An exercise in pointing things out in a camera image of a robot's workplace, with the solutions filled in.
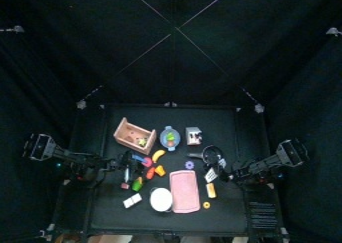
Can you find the small pink cube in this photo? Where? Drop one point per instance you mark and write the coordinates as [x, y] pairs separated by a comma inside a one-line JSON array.
[[125, 186]]

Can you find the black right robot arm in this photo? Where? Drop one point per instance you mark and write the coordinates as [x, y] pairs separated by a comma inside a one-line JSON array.
[[268, 162]]

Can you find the white rectangular box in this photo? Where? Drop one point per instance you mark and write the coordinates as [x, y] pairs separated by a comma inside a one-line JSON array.
[[133, 200]]

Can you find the silver frame corner bracket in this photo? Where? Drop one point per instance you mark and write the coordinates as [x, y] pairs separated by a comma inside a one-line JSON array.
[[81, 104], [18, 29], [170, 104], [333, 31], [260, 108]]

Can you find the yellow toy banana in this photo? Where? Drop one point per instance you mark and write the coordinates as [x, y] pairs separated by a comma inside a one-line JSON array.
[[158, 156]]

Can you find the yellow rectangular block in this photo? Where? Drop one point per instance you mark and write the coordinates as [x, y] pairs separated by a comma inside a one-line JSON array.
[[212, 190]]

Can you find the red orange toy piece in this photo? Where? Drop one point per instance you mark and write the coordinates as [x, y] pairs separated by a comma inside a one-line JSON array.
[[150, 173]]

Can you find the purple toy gear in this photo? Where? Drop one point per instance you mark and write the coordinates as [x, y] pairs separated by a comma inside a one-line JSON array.
[[190, 165]]

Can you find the green toy corn cob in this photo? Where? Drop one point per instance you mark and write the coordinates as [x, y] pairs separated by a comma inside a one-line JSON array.
[[137, 184]]

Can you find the green yellow toy in crate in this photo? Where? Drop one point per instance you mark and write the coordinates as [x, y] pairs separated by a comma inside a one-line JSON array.
[[142, 141]]

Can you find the blue toy block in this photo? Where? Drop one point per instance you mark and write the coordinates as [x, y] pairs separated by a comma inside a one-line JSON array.
[[138, 158]]

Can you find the tan wooden toy crate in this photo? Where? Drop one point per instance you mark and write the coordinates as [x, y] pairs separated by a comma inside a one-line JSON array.
[[122, 128]]

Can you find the blue toy bowl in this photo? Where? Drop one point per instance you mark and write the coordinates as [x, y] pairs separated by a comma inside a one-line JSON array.
[[170, 131]]

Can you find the orange toy carrot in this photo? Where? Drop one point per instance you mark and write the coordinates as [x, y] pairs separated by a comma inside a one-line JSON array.
[[170, 143]]

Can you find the pink plastic tray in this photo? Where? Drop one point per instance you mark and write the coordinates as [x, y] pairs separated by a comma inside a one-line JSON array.
[[185, 192]]

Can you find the red pink toy piece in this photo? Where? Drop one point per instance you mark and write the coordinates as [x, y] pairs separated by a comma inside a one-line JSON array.
[[147, 162]]

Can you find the white text label sticker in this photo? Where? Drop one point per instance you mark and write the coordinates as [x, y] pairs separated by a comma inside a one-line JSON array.
[[264, 217]]

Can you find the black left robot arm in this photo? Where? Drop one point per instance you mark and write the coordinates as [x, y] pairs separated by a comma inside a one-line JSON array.
[[67, 155]]

